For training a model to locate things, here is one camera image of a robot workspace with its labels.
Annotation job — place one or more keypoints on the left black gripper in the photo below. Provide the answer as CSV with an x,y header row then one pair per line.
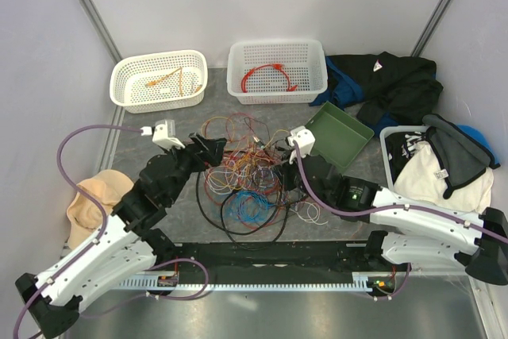
x,y
212,155

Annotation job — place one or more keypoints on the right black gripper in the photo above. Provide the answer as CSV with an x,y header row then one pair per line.
x,y
286,170

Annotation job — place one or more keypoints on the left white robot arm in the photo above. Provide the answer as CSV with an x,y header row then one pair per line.
x,y
126,241

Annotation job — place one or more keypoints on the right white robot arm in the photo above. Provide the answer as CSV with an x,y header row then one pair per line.
x,y
477,242

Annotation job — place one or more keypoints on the green plastic tray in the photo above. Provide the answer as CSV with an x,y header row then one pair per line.
x,y
339,137

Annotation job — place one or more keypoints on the left white perforated basket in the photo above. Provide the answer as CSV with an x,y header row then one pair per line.
x,y
159,81

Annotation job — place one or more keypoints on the white perforated basket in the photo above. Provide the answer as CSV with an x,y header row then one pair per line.
x,y
276,71
159,81

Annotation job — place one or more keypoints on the white laundry bin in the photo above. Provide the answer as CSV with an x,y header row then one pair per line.
x,y
398,146

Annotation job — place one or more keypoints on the right white perforated basket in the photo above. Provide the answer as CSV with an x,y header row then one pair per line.
x,y
276,71

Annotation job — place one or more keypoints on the beige bucket hat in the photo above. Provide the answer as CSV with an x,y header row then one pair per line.
x,y
107,187

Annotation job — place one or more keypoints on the white cloth garment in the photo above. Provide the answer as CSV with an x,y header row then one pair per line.
x,y
418,181

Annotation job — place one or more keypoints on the black and blue jacket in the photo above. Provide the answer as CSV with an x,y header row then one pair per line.
x,y
392,90

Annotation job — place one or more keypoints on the grey black-trimmed garment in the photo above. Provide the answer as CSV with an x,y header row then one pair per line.
x,y
464,158

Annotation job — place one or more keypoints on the blue cloth item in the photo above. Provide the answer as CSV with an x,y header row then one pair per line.
x,y
480,138

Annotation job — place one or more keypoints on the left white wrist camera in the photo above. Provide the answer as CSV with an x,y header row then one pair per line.
x,y
163,134

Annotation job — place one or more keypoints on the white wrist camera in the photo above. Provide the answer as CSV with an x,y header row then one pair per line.
x,y
163,134
304,139

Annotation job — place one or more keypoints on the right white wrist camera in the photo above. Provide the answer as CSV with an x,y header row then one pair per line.
x,y
304,139

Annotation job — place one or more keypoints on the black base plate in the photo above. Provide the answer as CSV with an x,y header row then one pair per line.
x,y
296,260

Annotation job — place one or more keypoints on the grey slotted cable duct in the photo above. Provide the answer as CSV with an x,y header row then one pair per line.
x,y
355,282

